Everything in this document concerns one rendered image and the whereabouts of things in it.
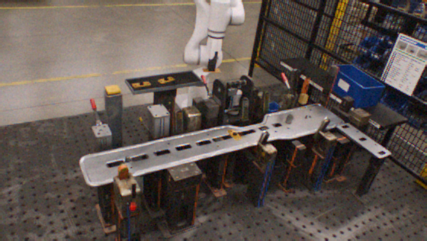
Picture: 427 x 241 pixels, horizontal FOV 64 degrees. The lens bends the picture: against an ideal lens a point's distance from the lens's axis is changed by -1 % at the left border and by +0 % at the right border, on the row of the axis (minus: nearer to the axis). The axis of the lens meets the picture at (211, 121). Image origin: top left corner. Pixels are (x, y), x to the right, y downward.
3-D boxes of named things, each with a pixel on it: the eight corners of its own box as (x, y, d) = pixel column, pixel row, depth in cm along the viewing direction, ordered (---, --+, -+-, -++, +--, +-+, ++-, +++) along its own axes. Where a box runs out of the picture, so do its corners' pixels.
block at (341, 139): (324, 185, 189) (341, 145, 174) (310, 172, 197) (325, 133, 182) (336, 181, 194) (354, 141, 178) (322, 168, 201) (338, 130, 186)
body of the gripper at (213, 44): (206, 28, 158) (203, 51, 164) (210, 36, 150) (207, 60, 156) (221, 29, 160) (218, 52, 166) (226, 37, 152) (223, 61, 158)
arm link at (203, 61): (188, 76, 218) (191, 41, 205) (217, 78, 221) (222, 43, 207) (190, 86, 208) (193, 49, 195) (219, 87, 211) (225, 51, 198)
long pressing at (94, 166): (89, 194, 127) (89, 191, 126) (77, 157, 143) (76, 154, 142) (347, 124, 190) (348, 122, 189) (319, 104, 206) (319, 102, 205)
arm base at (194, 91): (175, 103, 226) (178, 78, 215) (200, 97, 236) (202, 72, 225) (191, 118, 214) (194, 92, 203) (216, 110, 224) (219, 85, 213)
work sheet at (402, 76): (411, 98, 191) (437, 46, 174) (377, 80, 207) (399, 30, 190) (413, 98, 192) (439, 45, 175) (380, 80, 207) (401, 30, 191)
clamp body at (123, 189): (122, 265, 136) (119, 200, 116) (111, 236, 147) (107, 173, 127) (147, 255, 141) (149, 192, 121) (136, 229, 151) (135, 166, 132)
